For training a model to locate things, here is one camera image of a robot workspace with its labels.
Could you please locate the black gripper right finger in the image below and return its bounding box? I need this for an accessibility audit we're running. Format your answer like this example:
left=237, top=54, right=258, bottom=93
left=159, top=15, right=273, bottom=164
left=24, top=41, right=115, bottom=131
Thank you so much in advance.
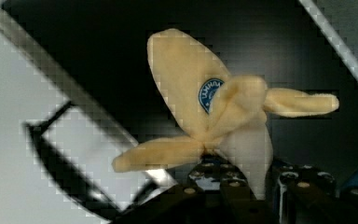
left=271, top=159, right=358, bottom=224

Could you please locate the yellow plush peeled banana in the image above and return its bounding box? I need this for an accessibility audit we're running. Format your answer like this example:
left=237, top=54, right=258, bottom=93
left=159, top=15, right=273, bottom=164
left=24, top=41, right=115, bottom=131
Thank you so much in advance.
left=112, top=29, right=339, bottom=200

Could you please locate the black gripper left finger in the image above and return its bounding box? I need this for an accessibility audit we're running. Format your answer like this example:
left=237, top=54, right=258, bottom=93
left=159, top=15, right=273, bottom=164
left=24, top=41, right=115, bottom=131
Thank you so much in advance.
left=111, top=156, right=279, bottom=224

